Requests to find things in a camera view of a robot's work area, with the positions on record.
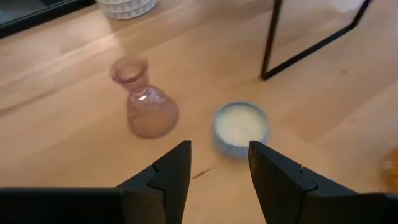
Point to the orange yellow patterned candle bowl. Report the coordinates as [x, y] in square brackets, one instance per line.
[391, 171]

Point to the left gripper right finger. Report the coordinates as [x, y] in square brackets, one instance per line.
[280, 186]

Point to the light blue patterned candle bowl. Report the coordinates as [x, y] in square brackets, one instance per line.
[239, 124]

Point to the wooden shelf with black frame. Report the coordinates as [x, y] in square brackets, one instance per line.
[270, 37]

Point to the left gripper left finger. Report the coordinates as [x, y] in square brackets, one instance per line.
[161, 193]

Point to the black aluminium table frame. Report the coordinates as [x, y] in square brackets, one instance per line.
[37, 18]

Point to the white triangle pattern planter pot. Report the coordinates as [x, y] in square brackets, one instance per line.
[127, 7]

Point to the pink ribbed glass candlestick holder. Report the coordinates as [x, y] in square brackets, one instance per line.
[150, 112]

